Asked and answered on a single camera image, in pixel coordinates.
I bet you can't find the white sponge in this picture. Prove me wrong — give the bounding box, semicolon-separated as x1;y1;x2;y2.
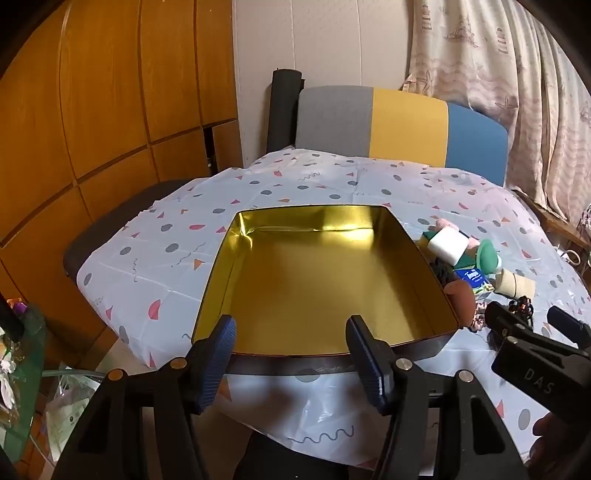
427;229;470;267

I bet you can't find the blue tissue packet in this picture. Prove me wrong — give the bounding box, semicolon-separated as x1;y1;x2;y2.
455;268;496;295

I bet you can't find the grey yellow blue headboard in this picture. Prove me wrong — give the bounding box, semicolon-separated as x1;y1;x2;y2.
294;85;509;188

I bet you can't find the wooden side shelf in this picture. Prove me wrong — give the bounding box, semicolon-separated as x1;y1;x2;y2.
512;188;591;252

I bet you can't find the patterned white tablecloth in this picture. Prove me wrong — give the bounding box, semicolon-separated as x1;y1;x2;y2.
76;147;591;472

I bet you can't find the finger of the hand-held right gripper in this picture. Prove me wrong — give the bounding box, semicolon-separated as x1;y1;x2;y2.
547;305;591;352
484;301;532;344

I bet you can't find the colourful beaded scrunchie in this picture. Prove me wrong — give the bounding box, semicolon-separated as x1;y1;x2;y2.
508;296;535;320

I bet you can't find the person's right hand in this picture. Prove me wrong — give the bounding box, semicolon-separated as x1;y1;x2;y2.
532;412;575;467

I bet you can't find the clear plastic bag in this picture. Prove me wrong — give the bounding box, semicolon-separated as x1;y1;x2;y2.
44;367;100;464

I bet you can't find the black rolled mat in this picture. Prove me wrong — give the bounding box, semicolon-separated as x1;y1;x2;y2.
267;68;305;155

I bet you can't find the mint green round object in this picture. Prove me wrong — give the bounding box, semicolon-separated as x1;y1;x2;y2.
477;240;505;278

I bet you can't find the patterned beige curtain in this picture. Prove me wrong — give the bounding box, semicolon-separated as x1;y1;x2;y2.
399;0;591;222

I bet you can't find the glass side table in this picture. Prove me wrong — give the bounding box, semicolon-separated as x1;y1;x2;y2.
0;302;49;462

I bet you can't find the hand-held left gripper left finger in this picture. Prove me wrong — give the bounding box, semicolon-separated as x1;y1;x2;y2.
51;315;238;480

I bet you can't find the gold tin box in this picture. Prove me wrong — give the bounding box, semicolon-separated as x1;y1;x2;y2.
190;204;464;377

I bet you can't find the wooden wardrobe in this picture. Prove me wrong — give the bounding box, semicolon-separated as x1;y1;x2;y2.
0;0;241;356

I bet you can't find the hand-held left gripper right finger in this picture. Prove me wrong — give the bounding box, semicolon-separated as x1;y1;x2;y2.
345;315;529;480

